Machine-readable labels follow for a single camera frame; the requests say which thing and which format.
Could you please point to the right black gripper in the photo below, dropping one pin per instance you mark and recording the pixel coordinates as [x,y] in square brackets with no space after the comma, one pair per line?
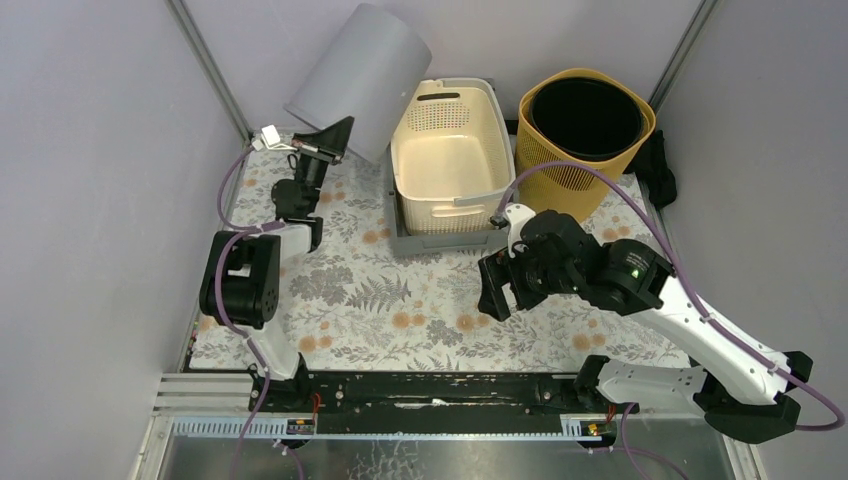
[494,271]

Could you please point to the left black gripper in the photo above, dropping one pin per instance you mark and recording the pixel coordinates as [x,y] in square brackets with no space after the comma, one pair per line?
[318,149]

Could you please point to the large grey plastic bin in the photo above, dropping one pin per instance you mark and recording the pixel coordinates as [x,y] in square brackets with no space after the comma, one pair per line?
[370,71]

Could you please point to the black ribbed plastic bin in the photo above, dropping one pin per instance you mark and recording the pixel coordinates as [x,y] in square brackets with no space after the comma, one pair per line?
[589,119]

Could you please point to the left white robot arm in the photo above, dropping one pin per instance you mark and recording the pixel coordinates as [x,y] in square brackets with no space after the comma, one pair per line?
[241,286]

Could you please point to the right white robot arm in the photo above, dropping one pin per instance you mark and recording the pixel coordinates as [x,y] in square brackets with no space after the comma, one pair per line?
[739,385]

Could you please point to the grey plastic tray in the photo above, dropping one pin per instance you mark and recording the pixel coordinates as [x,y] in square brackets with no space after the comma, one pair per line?
[430,244]

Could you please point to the cream perforated plastic basket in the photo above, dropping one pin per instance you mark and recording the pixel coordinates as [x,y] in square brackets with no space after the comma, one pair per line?
[450,159]

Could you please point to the floral patterned table mat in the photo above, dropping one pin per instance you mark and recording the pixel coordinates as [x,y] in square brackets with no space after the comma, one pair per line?
[353,304]

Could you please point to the yellow perforated plastic basket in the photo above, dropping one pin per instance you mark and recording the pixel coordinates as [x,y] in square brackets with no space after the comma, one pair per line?
[569,189]

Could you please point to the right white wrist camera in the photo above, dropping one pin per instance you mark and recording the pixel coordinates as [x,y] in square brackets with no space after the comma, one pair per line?
[512,218]

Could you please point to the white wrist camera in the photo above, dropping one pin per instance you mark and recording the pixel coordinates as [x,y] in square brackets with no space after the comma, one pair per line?
[268,138]
[512,218]

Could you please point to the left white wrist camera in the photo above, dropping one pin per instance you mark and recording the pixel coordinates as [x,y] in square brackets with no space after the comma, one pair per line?
[268,138]

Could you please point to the aluminium cable duct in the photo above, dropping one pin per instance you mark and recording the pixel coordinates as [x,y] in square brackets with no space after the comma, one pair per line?
[404,424]

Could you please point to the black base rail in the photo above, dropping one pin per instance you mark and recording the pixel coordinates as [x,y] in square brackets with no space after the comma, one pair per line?
[324,392]

